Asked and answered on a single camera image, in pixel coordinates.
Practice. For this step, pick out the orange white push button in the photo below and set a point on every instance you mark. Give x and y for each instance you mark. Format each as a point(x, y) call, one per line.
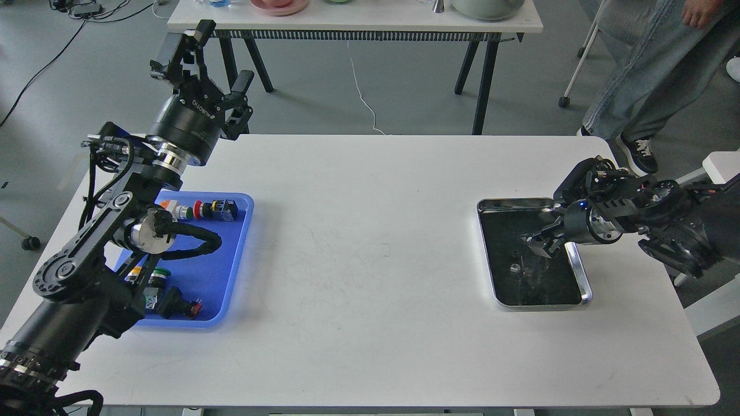
point(178, 210)

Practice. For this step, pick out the pink plate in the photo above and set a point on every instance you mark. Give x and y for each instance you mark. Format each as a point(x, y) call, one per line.
point(279, 8)

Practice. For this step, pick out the silver metal tray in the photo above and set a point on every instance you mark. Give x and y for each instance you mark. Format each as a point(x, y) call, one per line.
point(531, 282)

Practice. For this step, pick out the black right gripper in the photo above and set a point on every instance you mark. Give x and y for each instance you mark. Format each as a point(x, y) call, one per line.
point(600, 202)

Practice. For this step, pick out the grey green bowl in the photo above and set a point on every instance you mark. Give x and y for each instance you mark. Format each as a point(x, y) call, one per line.
point(488, 10)

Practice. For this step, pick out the yellow push button switch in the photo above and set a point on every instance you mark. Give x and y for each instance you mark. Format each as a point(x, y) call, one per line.
point(133, 275)

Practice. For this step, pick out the red mushroom push button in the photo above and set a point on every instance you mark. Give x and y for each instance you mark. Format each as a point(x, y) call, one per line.
point(223, 210)

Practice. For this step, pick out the blue plastic tray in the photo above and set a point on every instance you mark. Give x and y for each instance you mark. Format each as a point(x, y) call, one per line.
point(210, 278)

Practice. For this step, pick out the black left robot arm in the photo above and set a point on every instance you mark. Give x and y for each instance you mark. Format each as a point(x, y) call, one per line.
point(95, 284)

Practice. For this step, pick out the green push button switch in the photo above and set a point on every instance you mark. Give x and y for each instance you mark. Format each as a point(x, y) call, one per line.
point(155, 289)

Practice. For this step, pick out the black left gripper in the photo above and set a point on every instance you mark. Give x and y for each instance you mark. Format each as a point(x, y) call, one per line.
point(189, 119)

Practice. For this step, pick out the person in jeans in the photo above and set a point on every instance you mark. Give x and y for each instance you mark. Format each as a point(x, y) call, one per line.
point(667, 69)

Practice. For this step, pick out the person's hand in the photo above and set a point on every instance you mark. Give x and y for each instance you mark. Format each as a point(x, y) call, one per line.
point(698, 14)

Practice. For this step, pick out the black red selector switch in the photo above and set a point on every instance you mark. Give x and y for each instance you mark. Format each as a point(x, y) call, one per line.
point(173, 303)

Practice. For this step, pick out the black caster wheel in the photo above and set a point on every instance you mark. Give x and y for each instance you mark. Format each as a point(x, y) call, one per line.
point(30, 243)

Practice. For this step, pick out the white background table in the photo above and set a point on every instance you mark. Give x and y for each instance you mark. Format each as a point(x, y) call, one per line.
point(410, 21)

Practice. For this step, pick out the white rolling chair leg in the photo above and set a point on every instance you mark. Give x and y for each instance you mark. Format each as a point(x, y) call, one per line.
point(582, 54)

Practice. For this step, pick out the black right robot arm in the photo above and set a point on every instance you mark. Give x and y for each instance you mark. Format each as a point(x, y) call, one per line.
point(688, 227)

